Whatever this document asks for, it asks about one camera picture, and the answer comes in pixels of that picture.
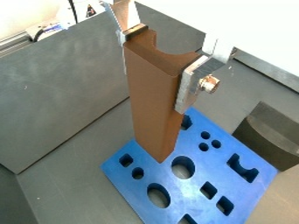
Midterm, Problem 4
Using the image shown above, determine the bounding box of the dark grey curved holder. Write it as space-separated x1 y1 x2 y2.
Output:
232 102 299 172

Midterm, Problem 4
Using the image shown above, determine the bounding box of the black cable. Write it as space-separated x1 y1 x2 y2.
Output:
31 0 80 43

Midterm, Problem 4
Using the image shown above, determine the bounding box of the white robot base with label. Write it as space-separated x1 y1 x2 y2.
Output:
25 0 104 42

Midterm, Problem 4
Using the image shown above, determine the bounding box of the brown arch block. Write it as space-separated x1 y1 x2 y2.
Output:
124 29 198 163

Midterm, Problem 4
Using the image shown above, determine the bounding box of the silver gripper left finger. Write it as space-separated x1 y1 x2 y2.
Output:
102 0 148 45

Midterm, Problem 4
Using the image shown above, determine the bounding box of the blue shape sorter board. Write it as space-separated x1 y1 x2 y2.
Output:
100 108 276 224

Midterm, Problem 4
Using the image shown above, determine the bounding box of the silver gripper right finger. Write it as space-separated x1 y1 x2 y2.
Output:
174 34 236 114

